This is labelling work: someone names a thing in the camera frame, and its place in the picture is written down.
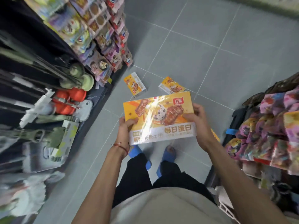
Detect person's left hand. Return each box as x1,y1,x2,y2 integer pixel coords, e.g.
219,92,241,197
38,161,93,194
114,116,139,159

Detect person's right hand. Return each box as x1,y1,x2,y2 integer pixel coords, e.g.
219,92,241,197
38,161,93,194
182,103,218,153

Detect white yellow snack box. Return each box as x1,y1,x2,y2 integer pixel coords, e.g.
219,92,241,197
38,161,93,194
210,128,221,143
123,91,197,146
158,76,186,95
123,72,147,98

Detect person's left forearm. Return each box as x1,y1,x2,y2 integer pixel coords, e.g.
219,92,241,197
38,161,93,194
71,146,129,224

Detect person's right forearm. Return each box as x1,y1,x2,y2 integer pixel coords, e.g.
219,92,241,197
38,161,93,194
203,140,290,224

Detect blue rubber slipper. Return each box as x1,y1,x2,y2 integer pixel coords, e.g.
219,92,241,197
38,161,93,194
128,145,152,170
156,145,176,178

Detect black trousers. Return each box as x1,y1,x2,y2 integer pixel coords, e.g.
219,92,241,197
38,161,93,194
112,152,216,208

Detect white round mop pad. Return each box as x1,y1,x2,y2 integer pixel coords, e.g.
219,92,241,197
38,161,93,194
74,99,94,122

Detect orange mop part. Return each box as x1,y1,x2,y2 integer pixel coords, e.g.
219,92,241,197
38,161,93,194
52,87,87,116

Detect green round mop head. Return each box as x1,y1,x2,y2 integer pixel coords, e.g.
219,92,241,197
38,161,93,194
79,73,95,92

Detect green white mop set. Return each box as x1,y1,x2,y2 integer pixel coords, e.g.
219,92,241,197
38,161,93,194
0,114,80,162

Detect rack of hanging slippers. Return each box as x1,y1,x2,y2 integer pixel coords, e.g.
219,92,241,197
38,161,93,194
206,161,299,224

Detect grey shirt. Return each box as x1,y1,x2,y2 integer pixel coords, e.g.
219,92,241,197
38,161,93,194
110,188,234,224

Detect grey appliance carton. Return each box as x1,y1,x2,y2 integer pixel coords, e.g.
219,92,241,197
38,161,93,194
22,141,68,173

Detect strip of colourful hanging packets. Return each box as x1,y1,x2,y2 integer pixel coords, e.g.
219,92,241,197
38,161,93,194
21,0,134,86

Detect white round mop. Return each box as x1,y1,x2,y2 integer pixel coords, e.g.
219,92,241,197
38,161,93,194
0,171,66,217

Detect rack of mops and brooms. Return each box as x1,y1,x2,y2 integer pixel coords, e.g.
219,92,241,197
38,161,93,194
0,0,94,128

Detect red string bracelet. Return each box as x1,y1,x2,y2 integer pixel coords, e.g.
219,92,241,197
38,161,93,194
113,142,129,156

